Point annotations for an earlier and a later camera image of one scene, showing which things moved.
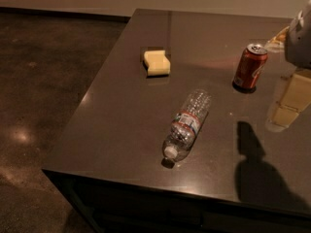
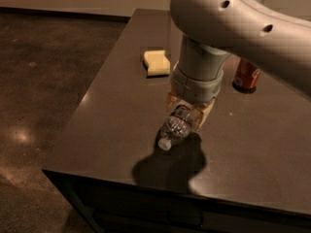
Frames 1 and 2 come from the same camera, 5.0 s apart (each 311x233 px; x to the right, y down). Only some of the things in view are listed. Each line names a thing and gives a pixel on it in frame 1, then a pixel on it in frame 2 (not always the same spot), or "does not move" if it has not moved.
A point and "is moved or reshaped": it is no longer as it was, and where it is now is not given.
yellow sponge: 156,63 does not move
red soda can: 250,67 does not move
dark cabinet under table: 113,207 does not move
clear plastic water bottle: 186,126 is moved or reshaped
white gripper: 299,44 -> 193,88
